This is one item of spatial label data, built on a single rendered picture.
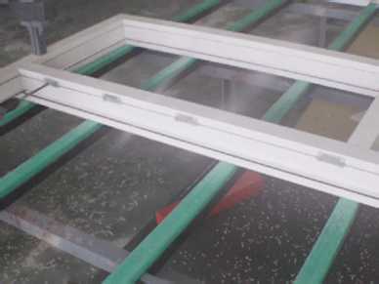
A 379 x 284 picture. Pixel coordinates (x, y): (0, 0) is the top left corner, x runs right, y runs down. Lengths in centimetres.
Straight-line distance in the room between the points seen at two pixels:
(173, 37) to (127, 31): 17
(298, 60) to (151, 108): 44
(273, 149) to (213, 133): 13
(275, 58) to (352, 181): 53
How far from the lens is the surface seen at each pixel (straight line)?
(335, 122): 161
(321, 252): 80
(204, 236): 123
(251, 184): 133
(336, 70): 130
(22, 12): 135
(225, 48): 141
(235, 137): 97
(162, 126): 106
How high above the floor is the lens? 141
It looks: 30 degrees down
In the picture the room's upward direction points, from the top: 2 degrees counter-clockwise
